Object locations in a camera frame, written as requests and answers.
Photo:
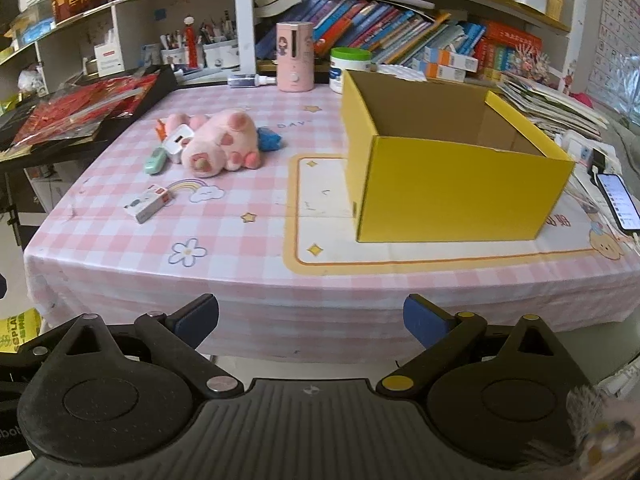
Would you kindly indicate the small spray bottle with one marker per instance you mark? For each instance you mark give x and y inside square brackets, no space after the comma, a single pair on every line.
[245,80]

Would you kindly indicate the white charger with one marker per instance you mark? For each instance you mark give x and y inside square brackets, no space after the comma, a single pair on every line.
[175,145]

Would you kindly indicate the red figure pen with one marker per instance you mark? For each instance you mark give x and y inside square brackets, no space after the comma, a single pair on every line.
[192,45]

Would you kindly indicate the row of books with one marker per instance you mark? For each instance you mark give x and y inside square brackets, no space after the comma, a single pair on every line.
[360,20]

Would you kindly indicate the white bookshelf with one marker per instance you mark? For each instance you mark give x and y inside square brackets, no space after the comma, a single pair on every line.
[245,10]

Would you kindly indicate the white jar green lid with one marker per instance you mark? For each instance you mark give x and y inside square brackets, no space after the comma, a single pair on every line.
[345,65]

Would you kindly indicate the pink pig plush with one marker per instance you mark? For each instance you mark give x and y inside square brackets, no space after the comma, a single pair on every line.
[220,140]

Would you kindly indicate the orange white medicine box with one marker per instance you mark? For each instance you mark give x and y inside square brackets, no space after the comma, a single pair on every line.
[450,57]
[440,72]

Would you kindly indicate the stack of magazines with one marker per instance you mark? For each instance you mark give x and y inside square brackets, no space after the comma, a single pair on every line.
[545,105]

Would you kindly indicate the pink humidifier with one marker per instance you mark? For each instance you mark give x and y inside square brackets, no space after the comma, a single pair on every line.
[295,60]

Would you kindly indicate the colourful ornament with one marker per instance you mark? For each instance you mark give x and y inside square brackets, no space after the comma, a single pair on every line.
[527,62]

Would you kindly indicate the alphabet wall poster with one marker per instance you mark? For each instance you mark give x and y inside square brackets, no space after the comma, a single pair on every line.
[617,35]

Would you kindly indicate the mint green handheld device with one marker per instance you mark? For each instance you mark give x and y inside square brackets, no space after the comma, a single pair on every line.
[155,160]

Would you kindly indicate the small white red carton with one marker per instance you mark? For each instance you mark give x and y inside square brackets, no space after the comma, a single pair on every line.
[147,204]

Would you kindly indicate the small blue toy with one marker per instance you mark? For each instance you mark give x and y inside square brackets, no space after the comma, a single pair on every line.
[270,139]

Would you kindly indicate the black tray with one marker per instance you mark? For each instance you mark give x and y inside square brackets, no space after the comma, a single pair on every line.
[150,105]

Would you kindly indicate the yellow cardboard box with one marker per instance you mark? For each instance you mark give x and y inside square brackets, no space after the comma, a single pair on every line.
[450,190]

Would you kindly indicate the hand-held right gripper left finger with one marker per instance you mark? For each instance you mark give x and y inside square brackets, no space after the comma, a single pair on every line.
[196,316]

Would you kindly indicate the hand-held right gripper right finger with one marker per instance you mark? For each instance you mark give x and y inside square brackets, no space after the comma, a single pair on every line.
[425,321]

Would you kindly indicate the pile of red packets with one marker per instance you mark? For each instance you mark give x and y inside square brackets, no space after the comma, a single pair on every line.
[75,110]

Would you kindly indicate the smartphone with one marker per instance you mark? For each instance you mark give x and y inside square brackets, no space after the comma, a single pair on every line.
[620,202]

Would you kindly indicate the black phone charger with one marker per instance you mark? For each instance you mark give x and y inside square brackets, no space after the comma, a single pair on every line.
[600,162]

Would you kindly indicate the white pen holder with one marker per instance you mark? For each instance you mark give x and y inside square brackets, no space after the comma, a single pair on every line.
[220,55]
[175,56]

